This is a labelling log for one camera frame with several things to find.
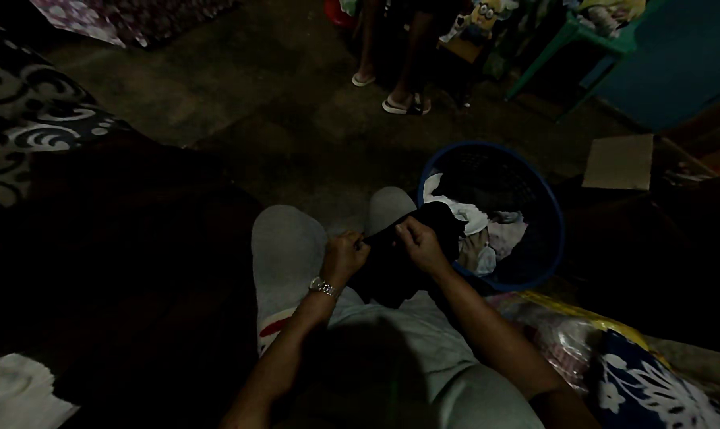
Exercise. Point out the person's right hand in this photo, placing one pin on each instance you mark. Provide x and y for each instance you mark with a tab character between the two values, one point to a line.
427	249

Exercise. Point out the person's left hand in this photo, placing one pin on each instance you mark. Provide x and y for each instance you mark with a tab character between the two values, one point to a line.
341	259

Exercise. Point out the person's left fingers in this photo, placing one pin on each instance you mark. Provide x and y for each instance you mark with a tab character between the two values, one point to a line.
358	249

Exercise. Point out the person's right fingers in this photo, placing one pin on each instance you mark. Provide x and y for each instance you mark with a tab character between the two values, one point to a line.
407	230

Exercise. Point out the black garment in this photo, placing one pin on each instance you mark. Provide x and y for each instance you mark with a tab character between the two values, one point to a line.
390	271

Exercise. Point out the person's left forearm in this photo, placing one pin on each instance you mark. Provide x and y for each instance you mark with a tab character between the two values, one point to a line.
288	351

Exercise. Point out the pile of mixed clothes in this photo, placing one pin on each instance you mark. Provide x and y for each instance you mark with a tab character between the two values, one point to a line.
473	220

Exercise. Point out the person's legs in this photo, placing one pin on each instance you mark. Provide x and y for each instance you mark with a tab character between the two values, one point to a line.
288	250

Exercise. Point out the white flip-flop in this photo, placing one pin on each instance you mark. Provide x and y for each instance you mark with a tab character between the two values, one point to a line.
394	108
363	81

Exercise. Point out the person's body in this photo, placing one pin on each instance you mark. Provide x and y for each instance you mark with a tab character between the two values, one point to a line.
443	357

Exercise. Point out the blue plastic laundry basket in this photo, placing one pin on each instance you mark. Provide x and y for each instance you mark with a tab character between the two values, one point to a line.
558	238

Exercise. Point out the clear yellow-edged plastic bag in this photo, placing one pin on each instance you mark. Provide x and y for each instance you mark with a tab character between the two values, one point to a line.
565	333

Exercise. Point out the brown cardboard box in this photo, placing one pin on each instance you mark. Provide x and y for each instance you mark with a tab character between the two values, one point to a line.
619	162

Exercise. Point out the red plastic stool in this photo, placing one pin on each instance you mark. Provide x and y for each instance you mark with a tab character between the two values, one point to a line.
338	16

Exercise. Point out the yellow cartoon figure item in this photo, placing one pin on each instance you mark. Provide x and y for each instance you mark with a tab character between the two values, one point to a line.
484	15

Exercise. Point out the green plastic chair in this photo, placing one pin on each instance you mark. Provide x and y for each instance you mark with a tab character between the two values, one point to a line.
565	36

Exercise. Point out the navy white floral cloth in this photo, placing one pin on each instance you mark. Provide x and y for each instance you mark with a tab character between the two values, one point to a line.
640	381

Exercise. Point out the pink white floral cloth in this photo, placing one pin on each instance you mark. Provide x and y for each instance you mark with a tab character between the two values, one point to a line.
115	18

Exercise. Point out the black white swirl-patterned cloth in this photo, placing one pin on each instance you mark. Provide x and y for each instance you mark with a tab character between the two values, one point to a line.
44	113

